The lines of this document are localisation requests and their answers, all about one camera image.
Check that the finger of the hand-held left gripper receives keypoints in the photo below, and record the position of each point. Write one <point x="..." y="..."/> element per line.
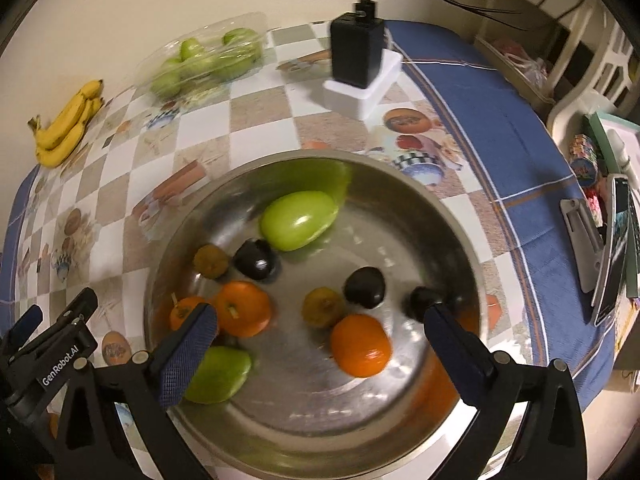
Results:
<point x="25" y="321"/>
<point x="80" y="307"/>

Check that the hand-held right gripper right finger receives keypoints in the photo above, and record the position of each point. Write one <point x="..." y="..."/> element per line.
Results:
<point x="455" y="355"/>

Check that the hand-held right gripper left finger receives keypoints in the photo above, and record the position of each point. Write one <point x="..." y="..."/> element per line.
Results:
<point x="187" y="360"/>

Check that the green jujube fruit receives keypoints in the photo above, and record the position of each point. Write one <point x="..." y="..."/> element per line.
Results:
<point x="297" y="220"/>
<point x="225" y="375"/>

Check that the plain orange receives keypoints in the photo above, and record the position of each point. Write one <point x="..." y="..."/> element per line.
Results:
<point x="185" y="312"/>

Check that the dark purple plum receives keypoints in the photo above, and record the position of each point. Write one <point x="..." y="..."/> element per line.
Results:
<point x="365" y="287"/>
<point x="256" y="259"/>
<point x="424" y="301"/>

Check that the orange with stem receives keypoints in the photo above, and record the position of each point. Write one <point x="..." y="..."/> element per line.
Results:
<point x="245" y="310"/>

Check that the orange with pale spot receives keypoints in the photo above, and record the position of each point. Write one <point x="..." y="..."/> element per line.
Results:
<point x="360" y="345"/>

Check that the brown longan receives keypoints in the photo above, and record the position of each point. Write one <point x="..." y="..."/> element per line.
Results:
<point x="211" y="260"/>
<point x="322" y="307"/>

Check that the round metal bowl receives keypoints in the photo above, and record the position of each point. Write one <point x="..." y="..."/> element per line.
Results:
<point x="300" y="405"/>

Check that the grey phone stand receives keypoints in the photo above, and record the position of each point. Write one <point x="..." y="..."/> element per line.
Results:
<point x="580" y="240"/>

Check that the yellow banana bunch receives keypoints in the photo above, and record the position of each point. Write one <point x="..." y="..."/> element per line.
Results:
<point x="65" y="127"/>

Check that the smartphone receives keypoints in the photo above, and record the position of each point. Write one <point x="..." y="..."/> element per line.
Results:
<point x="615" y="250"/>

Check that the printed checkered tablecloth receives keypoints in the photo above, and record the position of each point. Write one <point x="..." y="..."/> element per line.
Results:
<point x="500" y="125"/>

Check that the colourful cylindrical box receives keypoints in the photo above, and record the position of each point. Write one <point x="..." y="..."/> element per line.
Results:
<point x="582" y="157"/>

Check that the white bottle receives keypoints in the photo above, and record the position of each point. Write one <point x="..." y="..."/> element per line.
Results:
<point x="622" y="152"/>

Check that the white plastic box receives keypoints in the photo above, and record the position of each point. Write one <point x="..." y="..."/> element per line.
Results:
<point x="360" y="102"/>

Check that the pile of packed green jujubes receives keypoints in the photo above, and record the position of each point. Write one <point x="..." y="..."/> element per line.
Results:
<point x="200" y="65"/>

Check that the white chair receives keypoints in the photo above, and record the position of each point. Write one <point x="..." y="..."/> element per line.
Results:
<point x="575" y="90"/>

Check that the clear plastic bag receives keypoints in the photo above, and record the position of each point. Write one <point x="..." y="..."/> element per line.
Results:
<point x="522" y="62"/>

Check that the plastic bag of green fruit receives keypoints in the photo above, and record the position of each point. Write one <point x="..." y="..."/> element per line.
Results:
<point x="210" y="25"/>

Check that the black power adapter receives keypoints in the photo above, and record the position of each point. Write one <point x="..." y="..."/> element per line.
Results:
<point x="355" y="50"/>

